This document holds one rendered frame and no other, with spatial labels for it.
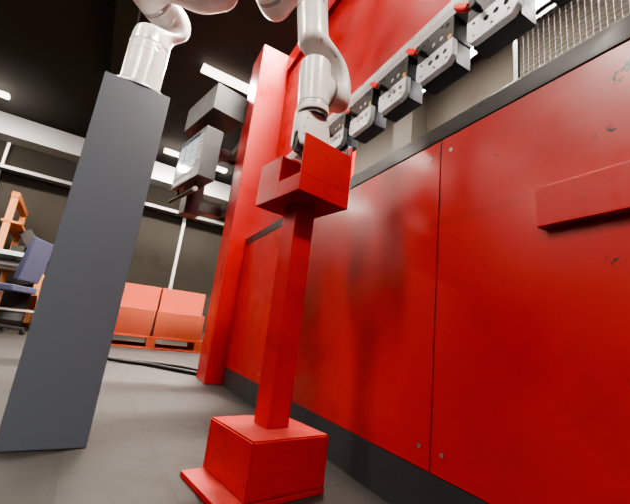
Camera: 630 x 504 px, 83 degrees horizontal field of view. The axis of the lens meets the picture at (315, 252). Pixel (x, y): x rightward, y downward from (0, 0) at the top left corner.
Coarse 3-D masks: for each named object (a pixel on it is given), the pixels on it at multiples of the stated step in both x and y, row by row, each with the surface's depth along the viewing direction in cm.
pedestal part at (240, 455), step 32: (224, 416) 86; (224, 448) 76; (256, 448) 69; (288, 448) 73; (320, 448) 79; (192, 480) 74; (224, 480) 73; (256, 480) 68; (288, 480) 73; (320, 480) 78
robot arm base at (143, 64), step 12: (132, 48) 111; (144, 48) 111; (156, 48) 113; (132, 60) 110; (144, 60) 111; (156, 60) 113; (120, 72) 111; (132, 72) 109; (144, 72) 110; (156, 72) 113; (144, 84) 106; (156, 84) 113
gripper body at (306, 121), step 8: (304, 112) 90; (312, 112) 91; (320, 112) 91; (296, 120) 91; (304, 120) 90; (312, 120) 91; (320, 120) 93; (296, 128) 90; (304, 128) 89; (312, 128) 91; (320, 128) 92; (328, 128) 95; (296, 136) 91; (304, 136) 89; (320, 136) 92; (328, 136) 94
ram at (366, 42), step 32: (352, 0) 182; (384, 0) 151; (416, 0) 129; (448, 0) 113; (352, 32) 173; (384, 32) 145; (416, 32) 125; (352, 64) 166; (288, 96) 246; (288, 128) 231
